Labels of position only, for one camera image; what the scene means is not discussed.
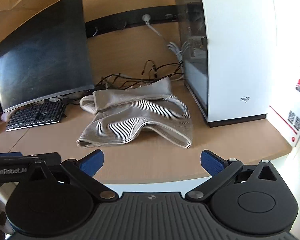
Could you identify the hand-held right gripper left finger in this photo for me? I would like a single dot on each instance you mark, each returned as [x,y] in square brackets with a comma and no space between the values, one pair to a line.
[93,163]

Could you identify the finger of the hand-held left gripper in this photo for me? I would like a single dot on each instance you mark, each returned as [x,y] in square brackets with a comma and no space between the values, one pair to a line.
[51,158]
[13,153]

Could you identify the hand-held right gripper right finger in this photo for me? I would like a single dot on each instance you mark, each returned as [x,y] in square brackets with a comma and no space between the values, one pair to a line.
[212,163]

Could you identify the beige striped knit garment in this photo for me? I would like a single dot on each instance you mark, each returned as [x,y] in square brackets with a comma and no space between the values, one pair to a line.
[130,115]

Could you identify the black keyboard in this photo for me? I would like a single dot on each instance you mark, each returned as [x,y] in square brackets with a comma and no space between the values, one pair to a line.
[35,115]

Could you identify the white box with red print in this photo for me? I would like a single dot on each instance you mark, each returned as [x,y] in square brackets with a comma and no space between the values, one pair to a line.
[290,100]

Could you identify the black curved monitor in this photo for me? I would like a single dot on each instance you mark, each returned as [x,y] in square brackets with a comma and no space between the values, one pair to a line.
[40,55]

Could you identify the white glass-sided computer case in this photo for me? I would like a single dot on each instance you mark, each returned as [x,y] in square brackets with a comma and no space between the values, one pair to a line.
[235,55]

